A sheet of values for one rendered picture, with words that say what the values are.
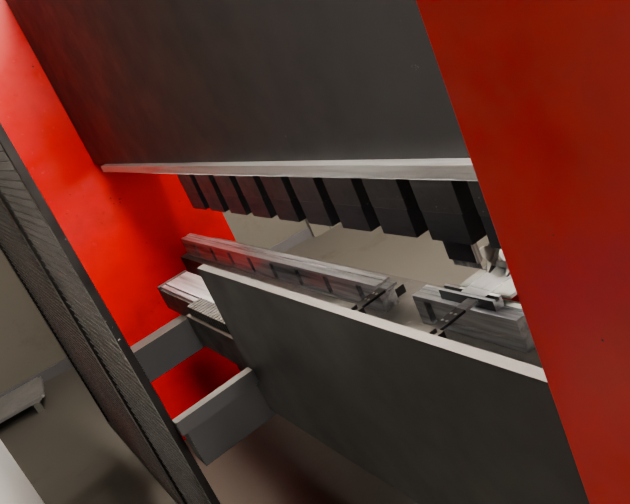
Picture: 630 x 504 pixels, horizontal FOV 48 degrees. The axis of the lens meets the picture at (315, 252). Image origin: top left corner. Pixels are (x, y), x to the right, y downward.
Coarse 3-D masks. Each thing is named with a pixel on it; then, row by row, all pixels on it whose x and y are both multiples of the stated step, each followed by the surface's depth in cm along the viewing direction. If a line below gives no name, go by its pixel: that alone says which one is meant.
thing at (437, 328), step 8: (464, 304) 175; (472, 304) 174; (456, 312) 173; (464, 312) 173; (440, 320) 173; (448, 320) 171; (416, 328) 168; (424, 328) 166; (432, 328) 165; (440, 328) 170; (440, 336) 164
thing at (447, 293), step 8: (440, 288) 189; (448, 288) 189; (456, 288) 186; (448, 296) 187; (456, 296) 184; (464, 296) 181; (472, 296) 178; (480, 296) 177; (488, 296) 176; (496, 296) 174; (480, 304) 177; (488, 304) 174; (496, 304) 173
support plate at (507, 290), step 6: (498, 258) 191; (480, 270) 189; (486, 270) 188; (474, 276) 187; (480, 276) 186; (468, 282) 186; (504, 282) 178; (510, 282) 177; (498, 288) 177; (504, 288) 175; (510, 288) 174; (504, 294) 173; (510, 294) 172; (516, 294) 172
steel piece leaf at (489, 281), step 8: (496, 264) 187; (504, 264) 184; (496, 272) 184; (504, 272) 182; (480, 280) 184; (488, 280) 182; (496, 280) 180; (504, 280) 179; (480, 288) 180; (488, 288) 178
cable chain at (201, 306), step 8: (192, 304) 243; (200, 304) 240; (208, 304) 237; (192, 312) 241; (200, 312) 233; (208, 312) 230; (216, 312) 227; (208, 320) 230; (216, 320) 222; (224, 328) 219
